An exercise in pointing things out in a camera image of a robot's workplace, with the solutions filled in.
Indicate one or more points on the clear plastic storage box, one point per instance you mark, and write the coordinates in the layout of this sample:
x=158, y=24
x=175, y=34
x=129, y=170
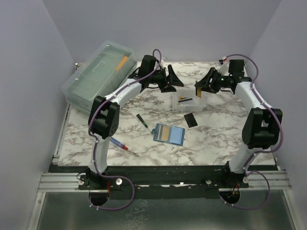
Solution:
x=97, y=76

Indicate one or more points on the blue red screwdriver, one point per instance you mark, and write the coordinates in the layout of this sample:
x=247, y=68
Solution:
x=122, y=146

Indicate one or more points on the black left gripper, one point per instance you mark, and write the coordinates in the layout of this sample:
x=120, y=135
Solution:
x=164, y=88

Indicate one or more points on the white striped credit card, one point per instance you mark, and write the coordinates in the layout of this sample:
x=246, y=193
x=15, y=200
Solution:
x=186, y=101

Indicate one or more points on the black credit card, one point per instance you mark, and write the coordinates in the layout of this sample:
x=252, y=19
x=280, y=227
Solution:
x=190, y=119

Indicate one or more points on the orange pen in box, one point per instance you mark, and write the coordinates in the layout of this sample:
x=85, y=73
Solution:
x=122, y=63

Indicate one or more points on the blue leather card holder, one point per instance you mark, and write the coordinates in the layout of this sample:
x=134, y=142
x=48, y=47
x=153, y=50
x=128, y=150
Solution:
x=176, y=135

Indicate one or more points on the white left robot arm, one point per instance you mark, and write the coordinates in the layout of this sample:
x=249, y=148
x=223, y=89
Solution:
x=104, y=116

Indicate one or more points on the aluminium frame rail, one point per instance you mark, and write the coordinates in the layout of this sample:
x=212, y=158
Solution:
x=71, y=182

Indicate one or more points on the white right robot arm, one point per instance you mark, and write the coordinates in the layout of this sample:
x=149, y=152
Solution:
x=262, y=131

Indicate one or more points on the green black screwdriver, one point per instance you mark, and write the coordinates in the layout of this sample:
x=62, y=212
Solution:
x=143, y=122

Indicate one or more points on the white plastic card tray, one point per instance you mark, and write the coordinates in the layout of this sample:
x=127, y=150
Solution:
x=199, y=105

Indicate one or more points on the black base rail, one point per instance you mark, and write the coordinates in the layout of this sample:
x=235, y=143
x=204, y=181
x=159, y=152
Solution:
x=219, y=173

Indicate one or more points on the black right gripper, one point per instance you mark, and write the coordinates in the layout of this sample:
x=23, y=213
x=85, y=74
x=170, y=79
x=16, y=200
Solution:
x=205, y=83

